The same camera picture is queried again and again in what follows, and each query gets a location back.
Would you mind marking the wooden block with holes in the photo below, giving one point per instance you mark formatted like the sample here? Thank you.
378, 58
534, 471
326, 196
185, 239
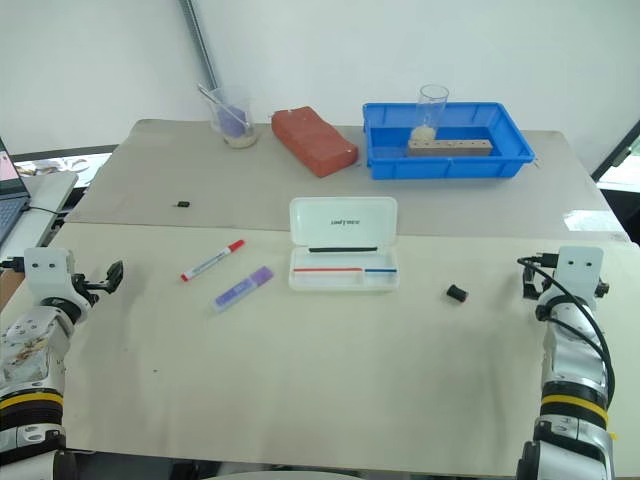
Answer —
450, 148

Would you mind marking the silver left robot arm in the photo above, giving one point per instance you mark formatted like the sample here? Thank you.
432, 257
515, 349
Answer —
35, 345

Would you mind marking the purple card in beaker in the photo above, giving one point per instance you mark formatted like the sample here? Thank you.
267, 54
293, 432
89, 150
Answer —
230, 119

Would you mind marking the grey metal conduit pipe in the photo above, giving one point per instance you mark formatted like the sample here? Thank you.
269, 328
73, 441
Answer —
200, 40

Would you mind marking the small black cylindrical cap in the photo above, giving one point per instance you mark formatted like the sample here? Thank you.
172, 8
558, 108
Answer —
456, 293

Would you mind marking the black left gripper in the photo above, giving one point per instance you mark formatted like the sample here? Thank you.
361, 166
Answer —
86, 290

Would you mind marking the purple highlighter pen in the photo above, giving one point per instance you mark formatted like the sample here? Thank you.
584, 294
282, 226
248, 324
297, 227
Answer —
243, 289

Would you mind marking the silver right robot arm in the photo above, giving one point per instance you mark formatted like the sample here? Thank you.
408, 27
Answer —
570, 360

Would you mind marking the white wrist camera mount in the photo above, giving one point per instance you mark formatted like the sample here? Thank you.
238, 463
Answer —
46, 272
579, 270

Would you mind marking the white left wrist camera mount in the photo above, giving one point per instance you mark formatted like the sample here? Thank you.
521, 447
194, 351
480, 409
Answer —
46, 272

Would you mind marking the clear tall plastic cup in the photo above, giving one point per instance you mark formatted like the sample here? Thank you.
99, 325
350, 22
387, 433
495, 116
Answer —
433, 110

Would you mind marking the grey-brown cardboard sheet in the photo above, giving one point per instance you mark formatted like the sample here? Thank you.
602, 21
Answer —
240, 185

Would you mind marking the clear glass beaker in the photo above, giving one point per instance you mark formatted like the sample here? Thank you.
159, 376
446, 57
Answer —
235, 115

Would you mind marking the white open pencil case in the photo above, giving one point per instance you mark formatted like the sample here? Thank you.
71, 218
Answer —
344, 245

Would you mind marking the white side desk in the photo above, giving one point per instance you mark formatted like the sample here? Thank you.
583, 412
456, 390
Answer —
45, 195

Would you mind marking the black metal frame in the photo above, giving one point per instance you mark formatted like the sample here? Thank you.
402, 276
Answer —
617, 150

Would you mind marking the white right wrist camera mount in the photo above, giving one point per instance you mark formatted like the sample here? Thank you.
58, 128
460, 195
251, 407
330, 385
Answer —
579, 270

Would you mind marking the blue plastic bin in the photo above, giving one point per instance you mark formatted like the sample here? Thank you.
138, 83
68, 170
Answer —
500, 135

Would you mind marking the metal stirring rod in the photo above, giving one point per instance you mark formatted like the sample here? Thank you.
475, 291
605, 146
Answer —
220, 102

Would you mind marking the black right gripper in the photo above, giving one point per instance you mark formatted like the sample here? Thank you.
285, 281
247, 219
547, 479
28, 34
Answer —
547, 286

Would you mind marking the white grains in cup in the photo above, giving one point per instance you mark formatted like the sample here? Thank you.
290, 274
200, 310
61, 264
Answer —
423, 134

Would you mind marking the red-capped white marker pen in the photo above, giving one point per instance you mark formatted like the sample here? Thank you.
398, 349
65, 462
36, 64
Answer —
212, 260

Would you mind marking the beige grains in beaker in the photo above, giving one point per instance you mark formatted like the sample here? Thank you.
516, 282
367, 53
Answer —
241, 140

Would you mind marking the grey laptop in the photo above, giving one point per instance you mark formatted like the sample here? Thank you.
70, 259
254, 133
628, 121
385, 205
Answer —
9, 200

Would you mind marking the cream paper table sheet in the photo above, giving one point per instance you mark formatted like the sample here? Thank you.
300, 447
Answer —
310, 370

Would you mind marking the red brick-shaped block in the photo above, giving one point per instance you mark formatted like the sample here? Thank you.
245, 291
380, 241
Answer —
312, 140

